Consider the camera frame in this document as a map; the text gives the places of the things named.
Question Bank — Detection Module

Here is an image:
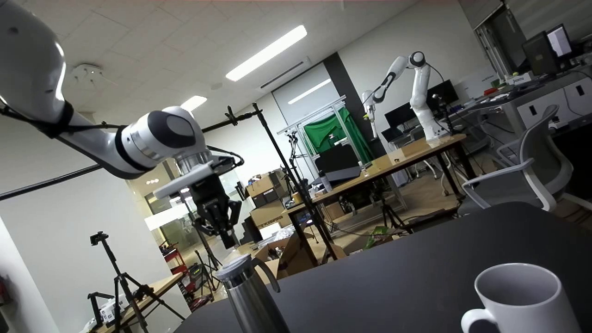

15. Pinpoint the computer monitor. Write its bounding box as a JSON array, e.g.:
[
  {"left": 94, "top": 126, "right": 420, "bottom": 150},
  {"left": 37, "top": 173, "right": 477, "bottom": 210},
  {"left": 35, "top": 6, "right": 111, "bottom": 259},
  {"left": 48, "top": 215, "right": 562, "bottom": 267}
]
[{"left": 546, "top": 25, "right": 571, "bottom": 58}]

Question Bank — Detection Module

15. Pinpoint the white ceramic mug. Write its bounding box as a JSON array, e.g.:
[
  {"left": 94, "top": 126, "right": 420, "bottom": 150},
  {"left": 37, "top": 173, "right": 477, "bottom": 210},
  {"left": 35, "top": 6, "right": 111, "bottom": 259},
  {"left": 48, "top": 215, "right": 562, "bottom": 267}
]
[{"left": 460, "top": 263, "right": 583, "bottom": 333}]

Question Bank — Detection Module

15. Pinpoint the cardboard box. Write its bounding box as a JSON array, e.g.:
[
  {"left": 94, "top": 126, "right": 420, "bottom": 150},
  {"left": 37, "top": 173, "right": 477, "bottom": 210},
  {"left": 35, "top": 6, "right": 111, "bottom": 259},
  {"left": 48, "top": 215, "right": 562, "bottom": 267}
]
[{"left": 246, "top": 176, "right": 274, "bottom": 197}]

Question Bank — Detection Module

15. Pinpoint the grey drawer cabinet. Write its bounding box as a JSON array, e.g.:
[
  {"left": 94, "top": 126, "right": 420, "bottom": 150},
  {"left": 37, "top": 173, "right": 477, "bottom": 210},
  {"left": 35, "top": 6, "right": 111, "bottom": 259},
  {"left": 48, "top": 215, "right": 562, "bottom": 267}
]
[{"left": 516, "top": 78, "right": 592, "bottom": 128}]

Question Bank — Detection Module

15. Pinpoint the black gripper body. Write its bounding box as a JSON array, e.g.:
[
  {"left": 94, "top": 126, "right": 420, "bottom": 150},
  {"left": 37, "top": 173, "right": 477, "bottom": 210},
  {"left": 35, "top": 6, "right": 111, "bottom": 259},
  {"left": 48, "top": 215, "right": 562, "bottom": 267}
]
[{"left": 190, "top": 176, "right": 240, "bottom": 235}]

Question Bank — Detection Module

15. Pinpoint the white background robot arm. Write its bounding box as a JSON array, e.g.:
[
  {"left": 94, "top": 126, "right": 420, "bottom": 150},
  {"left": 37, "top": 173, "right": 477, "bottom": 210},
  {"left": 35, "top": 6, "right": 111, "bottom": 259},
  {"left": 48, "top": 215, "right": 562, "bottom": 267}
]
[{"left": 362, "top": 50, "right": 449, "bottom": 143}]

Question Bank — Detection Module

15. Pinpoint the black camera tripod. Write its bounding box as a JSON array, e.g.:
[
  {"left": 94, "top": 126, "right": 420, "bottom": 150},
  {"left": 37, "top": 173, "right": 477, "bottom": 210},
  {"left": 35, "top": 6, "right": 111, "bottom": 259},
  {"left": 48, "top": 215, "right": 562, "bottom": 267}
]
[{"left": 85, "top": 230, "right": 189, "bottom": 333}]

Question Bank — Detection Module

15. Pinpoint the grey office chair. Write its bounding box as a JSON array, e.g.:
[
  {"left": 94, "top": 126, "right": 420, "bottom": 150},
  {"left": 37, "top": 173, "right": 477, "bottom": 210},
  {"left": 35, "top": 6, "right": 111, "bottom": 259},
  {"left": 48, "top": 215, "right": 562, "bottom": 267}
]
[{"left": 459, "top": 106, "right": 573, "bottom": 217}]

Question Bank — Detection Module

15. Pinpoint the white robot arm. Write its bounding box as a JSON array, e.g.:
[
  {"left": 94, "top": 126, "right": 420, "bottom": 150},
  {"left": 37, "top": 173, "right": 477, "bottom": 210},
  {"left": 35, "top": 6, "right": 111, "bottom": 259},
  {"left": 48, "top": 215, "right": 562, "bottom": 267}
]
[{"left": 0, "top": 0, "right": 240, "bottom": 247}]

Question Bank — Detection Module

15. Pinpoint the green cloth screen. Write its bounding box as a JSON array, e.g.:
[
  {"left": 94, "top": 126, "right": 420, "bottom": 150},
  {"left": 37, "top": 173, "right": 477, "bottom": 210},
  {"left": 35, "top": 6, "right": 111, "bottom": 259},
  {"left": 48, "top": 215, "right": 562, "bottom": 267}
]
[{"left": 303, "top": 108, "right": 372, "bottom": 163}]

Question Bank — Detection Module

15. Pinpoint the black monitor on table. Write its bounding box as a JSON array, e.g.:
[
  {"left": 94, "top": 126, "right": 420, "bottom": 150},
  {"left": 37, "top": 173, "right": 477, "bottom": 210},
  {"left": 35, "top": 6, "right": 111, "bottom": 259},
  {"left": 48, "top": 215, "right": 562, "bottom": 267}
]
[{"left": 314, "top": 145, "right": 361, "bottom": 185}]

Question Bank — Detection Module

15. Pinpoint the long wooden table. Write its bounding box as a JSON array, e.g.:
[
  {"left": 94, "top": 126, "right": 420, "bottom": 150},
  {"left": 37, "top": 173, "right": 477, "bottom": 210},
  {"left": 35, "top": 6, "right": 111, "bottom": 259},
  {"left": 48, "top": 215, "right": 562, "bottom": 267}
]
[{"left": 285, "top": 134, "right": 475, "bottom": 258}]

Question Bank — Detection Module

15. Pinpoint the black backdrop frame stand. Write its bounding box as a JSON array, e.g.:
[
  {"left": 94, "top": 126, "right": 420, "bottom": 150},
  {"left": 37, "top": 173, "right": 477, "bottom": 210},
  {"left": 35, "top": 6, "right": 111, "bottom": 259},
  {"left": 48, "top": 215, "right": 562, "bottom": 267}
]
[{"left": 0, "top": 104, "right": 340, "bottom": 267}]

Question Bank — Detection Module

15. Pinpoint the stainless steel flask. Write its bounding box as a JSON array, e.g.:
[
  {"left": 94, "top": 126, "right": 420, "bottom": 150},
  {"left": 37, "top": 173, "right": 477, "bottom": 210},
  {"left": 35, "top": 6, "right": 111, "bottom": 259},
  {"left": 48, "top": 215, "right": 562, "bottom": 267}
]
[{"left": 216, "top": 256, "right": 288, "bottom": 333}]

